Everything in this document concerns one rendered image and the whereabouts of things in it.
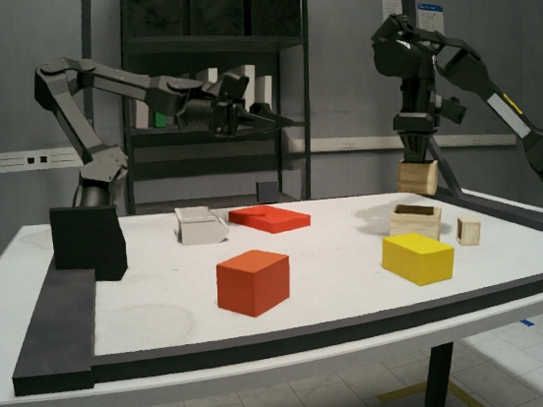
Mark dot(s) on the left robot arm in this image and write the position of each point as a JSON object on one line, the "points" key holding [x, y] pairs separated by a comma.
{"points": [[465, 70]]}

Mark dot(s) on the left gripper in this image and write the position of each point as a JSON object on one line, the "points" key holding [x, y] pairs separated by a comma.
{"points": [[415, 98]]}

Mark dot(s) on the white open tray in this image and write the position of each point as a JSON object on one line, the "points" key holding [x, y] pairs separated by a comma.
{"points": [[199, 226]]}

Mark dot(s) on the yellow rectangular block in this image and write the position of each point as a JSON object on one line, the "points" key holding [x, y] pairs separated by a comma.
{"points": [[418, 259]]}

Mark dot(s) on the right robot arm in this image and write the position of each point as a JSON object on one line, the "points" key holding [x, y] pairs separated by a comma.
{"points": [[105, 164]]}

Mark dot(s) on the red flat rectangular block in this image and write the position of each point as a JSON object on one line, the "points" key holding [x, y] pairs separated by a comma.
{"points": [[269, 219]]}

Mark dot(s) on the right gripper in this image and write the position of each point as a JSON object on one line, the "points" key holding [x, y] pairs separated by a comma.
{"points": [[239, 122]]}

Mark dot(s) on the orange cube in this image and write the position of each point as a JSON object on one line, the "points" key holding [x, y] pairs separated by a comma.
{"points": [[252, 283]]}

